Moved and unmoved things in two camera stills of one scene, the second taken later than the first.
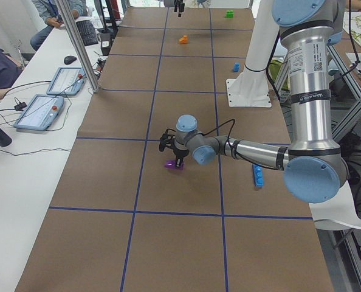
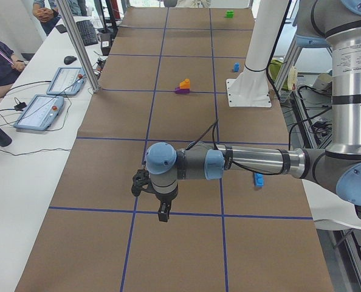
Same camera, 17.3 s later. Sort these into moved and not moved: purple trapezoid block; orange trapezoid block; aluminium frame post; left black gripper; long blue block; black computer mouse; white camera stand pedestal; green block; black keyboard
Moved: left black gripper; orange trapezoid block; purple trapezoid block
Not moved: green block; white camera stand pedestal; aluminium frame post; long blue block; black computer mouse; black keyboard
